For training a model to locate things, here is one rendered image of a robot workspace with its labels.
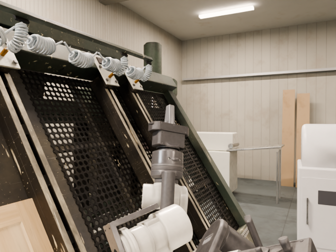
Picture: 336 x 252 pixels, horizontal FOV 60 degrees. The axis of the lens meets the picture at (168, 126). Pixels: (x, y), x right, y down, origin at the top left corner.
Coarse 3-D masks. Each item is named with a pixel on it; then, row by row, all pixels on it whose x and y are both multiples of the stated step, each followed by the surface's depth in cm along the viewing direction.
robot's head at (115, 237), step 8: (144, 208) 46; (152, 208) 47; (128, 216) 44; (136, 216) 45; (112, 224) 43; (120, 224) 46; (112, 232) 42; (120, 232) 44; (112, 240) 43; (120, 240) 42; (128, 240) 42; (112, 248) 44; (120, 248) 42; (128, 248) 42
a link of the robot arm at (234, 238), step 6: (228, 234) 60; (234, 234) 61; (240, 234) 63; (228, 240) 60; (234, 240) 60; (240, 240) 61; (246, 240) 62; (222, 246) 59; (228, 246) 59; (234, 246) 59; (240, 246) 60; (246, 246) 60; (252, 246) 61
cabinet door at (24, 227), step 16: (0, 208) 79; (16, 208) 82; (32, 208) 86; (0, 224) 76; (16, 224) 80; (32, 224) 83; (0, 240) 74; (16, 240) 78; (32, 240) 81; (48, 240) 84
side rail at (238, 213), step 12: (168, 96) 221; (180, 108) 220; (180, 120) 217; (192, 132) 213; (192, 144) 213; (204, 156) 209; (216, 168) 210; (216, 180) 205; (228, 192) 202; (228, 204) 201; (240, 216) 197
